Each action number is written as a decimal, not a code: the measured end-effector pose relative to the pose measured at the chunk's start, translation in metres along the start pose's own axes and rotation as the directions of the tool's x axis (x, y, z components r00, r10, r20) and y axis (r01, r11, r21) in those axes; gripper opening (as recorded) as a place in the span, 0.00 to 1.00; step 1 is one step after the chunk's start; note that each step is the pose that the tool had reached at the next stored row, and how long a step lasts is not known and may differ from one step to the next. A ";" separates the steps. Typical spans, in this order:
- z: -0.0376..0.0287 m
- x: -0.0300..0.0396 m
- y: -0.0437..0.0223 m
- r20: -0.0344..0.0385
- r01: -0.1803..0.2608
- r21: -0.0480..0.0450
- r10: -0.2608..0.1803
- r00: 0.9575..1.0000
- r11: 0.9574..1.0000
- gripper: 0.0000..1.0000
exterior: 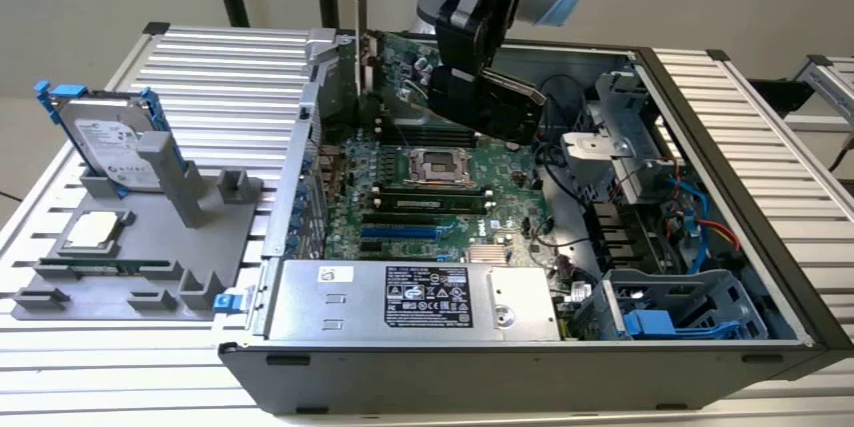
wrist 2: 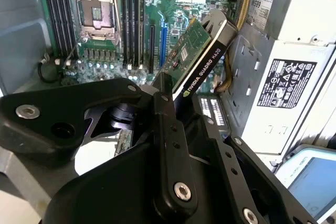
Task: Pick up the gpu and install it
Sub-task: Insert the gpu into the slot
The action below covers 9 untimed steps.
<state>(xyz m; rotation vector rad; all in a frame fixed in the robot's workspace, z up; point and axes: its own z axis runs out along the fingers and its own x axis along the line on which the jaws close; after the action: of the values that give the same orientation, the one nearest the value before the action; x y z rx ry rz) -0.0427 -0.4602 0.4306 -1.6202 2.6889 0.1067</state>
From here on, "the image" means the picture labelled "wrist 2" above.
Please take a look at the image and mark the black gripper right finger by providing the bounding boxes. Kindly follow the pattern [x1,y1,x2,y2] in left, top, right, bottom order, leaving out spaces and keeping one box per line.
[192,95,320,224]

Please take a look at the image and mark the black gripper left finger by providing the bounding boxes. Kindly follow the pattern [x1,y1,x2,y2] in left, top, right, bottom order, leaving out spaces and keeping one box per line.
[0,72,200,219]

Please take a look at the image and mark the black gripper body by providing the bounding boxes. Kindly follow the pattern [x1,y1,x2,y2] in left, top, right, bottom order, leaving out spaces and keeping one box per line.
[43,142,237,224]

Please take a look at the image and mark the green graphics card black shroud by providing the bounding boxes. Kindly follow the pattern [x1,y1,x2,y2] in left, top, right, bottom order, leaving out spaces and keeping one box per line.
[114,8,238,156]

